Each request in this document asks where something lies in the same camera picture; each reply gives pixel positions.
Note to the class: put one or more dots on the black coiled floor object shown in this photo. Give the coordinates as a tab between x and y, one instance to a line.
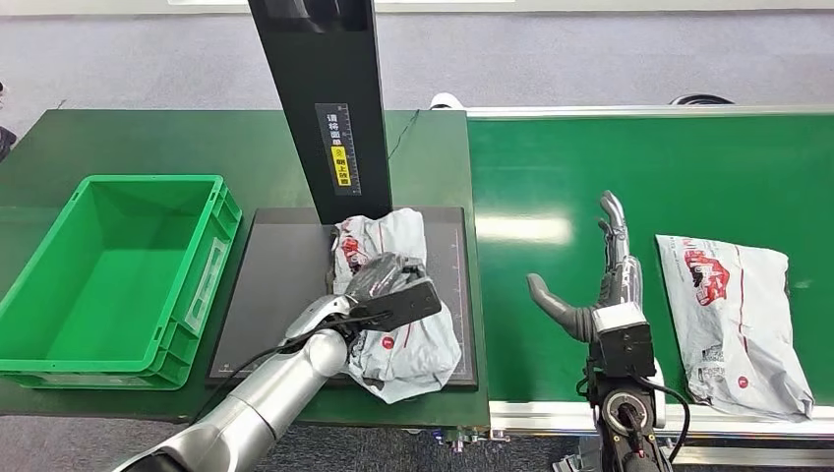
700	100

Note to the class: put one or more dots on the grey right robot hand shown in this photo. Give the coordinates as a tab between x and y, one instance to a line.
619	280

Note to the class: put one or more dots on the white red-printed courier package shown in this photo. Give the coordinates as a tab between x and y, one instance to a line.
743	326
404	355

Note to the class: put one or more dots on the metal table bracket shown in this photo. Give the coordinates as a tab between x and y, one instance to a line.
459	438

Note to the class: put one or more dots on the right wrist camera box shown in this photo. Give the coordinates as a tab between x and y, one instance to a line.
622	345

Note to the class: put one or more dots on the white round floor object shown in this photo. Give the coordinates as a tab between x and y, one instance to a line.
446	101

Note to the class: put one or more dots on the black scanner base plate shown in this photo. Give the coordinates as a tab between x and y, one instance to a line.
280	293

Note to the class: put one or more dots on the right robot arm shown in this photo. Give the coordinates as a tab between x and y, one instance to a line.
612	397

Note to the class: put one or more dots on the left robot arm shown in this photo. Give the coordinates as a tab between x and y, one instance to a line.
274	397

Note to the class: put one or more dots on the green plastic crate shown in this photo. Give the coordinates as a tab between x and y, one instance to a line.
98	286

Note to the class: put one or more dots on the black scanner column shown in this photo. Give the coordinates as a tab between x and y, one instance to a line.
326	71

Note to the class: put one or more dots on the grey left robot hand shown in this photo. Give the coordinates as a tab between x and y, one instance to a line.
384	270

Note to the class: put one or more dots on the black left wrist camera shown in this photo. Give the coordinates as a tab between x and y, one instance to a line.
404	303

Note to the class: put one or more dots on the green conveyor belt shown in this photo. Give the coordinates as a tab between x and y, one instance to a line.
541	176

